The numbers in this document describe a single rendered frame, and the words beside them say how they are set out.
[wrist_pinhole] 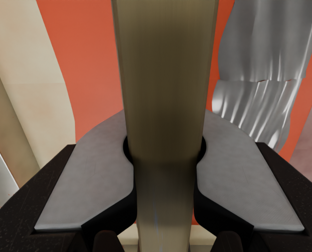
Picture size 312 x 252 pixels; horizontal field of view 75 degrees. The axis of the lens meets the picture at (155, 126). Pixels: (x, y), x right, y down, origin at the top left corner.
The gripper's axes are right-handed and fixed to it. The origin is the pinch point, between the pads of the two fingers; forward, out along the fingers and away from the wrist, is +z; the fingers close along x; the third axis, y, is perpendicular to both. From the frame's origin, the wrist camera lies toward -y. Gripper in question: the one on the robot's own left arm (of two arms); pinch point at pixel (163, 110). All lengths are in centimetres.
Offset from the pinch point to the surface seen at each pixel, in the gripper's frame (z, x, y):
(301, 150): 5.6, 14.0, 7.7
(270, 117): 4.8, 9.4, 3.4
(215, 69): 5.6, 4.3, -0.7
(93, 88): 5.6, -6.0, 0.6
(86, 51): 5.6, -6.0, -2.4
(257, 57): 4.8, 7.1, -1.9
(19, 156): 3.8, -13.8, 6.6
